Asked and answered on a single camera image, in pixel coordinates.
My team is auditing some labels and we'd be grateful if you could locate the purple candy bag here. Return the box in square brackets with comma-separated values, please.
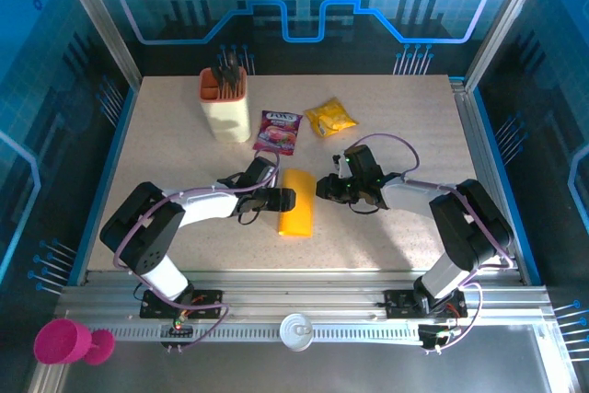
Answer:
[251, 110, 304, 156]

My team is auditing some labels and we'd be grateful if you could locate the aluminium frame post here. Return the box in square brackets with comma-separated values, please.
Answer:
[50, 0, 142, 90]
[464, 0, 553, 90]

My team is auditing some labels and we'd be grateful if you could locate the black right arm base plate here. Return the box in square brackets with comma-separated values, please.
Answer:
[384, 289, 468, 319]

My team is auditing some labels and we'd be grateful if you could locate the aluminium mounting rail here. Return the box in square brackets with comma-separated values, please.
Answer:
[54, 271, 553, 320]

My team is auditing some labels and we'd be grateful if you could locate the black electronics board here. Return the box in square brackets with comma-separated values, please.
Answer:
[417, 324, 461, 353]
[158, 322, 197, 349]

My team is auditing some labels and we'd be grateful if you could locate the slotted grey cable duct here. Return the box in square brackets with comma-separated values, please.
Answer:
[108, 322, 424, 343]

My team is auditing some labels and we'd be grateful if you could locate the cream knife block orange top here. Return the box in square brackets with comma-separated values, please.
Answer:
[198, 66, 252, 144]

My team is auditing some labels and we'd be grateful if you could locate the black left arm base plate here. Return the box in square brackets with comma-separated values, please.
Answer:
[139, 289, 225, 320]

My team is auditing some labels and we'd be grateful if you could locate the aluminium side rail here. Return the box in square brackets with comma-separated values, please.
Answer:
[450, 79, 530, 283]

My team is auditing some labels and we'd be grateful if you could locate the pink plastic goblet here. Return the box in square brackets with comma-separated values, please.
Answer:
[33, 318, 116, 366]

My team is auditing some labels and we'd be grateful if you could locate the yellow snack bag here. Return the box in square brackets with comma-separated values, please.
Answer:
[304, 97, 359, 138]

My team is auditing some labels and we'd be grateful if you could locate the orange paper sheet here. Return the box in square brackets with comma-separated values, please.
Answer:
[276, 168, 318, 238]

